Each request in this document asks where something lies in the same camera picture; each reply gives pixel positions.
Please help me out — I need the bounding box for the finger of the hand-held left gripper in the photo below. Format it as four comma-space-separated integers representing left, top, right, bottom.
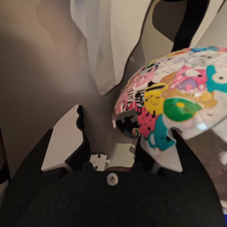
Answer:
172, 0, 227, 52
70, 0, 153, 97

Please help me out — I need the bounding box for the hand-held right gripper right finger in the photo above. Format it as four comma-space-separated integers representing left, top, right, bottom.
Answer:
134, 131, 183, 173

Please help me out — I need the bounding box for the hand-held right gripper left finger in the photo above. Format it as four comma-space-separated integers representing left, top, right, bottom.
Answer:
42, 105, 91, 173

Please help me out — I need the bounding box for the white puzzle piece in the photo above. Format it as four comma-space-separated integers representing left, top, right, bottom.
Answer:
89, 153, 111, 172

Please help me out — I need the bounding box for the black ball stand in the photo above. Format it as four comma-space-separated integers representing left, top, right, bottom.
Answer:
116, 114, 141, 139

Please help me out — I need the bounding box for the colourful puzzle ball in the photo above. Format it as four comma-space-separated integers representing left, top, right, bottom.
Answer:
113, 46, 227, 151

